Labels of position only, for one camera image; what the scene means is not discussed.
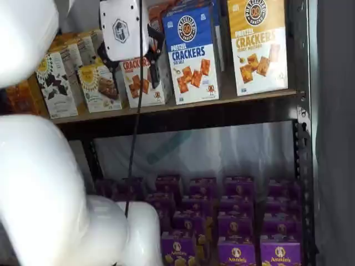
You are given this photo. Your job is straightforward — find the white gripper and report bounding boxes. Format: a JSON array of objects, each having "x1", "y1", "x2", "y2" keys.
[{"x1": 97, "y1": 0, "x2": 165, "y2": 90}]

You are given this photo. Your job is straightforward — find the Simple Mills almond bars box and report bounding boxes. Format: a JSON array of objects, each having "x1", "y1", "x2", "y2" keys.
[
  {"x1": 77, "y1": 64, "x2": 123, "y2": 114},
  {"x1": 88, "y1": 57, "x2": 108, "y2": 69}
]

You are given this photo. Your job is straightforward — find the white backdrop sheet teal logo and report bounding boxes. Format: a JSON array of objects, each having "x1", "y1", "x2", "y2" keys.
[{"x1": 93, "y1": 121, "x2": 296, "y2": 200}]

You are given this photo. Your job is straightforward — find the blue pretzel crackers box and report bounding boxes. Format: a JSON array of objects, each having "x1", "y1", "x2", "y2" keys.
[
  {"x1": 162, "y1": 5, "x2": 220, "y2": 105},
  {"x1": 166, "y1": 0, "x2": 226, "y2": 73}
]

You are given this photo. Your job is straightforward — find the Simple Mills sweet thins box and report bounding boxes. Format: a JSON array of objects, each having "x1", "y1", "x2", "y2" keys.
[
  {"x1": 75, "y1": 35, "x2": 97, "y2": 67},
  {"x1": 35, "y1": 52, "x2": 79, "y2": 119},
  {"x1": 58, "y1": 43, "x2": 84, "y2": 78},
  {"x1": 87, "y1": 29, "x2": 105, "y2": 56}
]

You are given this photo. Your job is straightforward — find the yellow pretzel crackers box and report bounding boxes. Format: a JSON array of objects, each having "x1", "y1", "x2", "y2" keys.
[{"x1": 226, "y1": 0, "x2": 289, "y2": 97}]

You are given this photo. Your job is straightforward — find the orange brown snack box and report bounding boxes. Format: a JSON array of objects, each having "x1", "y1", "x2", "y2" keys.
[{"x1": 4, "y1": 79, "x2": 48, "y2": 117}]

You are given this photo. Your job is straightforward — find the orange pretzel crackers box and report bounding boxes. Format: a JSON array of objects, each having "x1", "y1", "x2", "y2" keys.
[
  {"x1": 119, "y1": 55, "x2": 168, "y2": 109},
  {"x1": 148, "y1": 4, "x2": 167, "y2": 31}
]

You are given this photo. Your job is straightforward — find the wooden shelf board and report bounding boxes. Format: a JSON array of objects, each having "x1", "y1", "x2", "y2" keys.
[{"x1": 52, "y1": 89, "x2": 299, "y2": 125}]

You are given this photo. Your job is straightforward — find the black metal shelf frame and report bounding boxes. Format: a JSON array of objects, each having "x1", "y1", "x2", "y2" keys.
[{"x1": 52, "y1": 0, "x2": 319, "y2": 266}]

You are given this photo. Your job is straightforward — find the purple Annie's box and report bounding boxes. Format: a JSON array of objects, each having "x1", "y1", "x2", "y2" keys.
[
  {"x1": 95, "y1": 179, "x2": 119, "y2": 199},
  {"x1": 144, "y1": 192, "x2": 176, "y2": 213},
  {"x1": 154, "y1": 174, "x2": 181, "y2": 195},
  {"x1": 262, "y1": 213, "x2": 302, "y2": 243},
  {"x1": 190, "y1": 177, "x2": 217, "y2": 197},
  {"x1": 217, "y1": 237, "x2": 256, "y2": 266},
  {"x1": 172, "y1": 211, "x2": 206, "y2": 233},
  {"x1": 260, "y1": 240, "x2": 302, "y2": 266},
  {"x1": 265, "y1": 196, "x2": 302, "y2": 216},
  {"x1": 267, "y1": 178, "x2": 302, "y2": 199},
  {"x1": 155, "y1": 210, "x2": 174, "y2": 233},
  {"x1": 161, "y1": 231, "x2": 197, "y2": 266},
  {"x1": 224, "y1": 176, "x2": 255, "y2": 197},
  {"x1": 181, "y1": 195, "x2": 214, "y2": 214},
  {"x1": 220, "y1": 195, "x2": 255, "y2": 214},
  {"x1": 217, "y1": 212, "x2": 255, "y2": 239},
  {"x1": 118, "y1": 178, "x2": 145, "y2": 202}
]

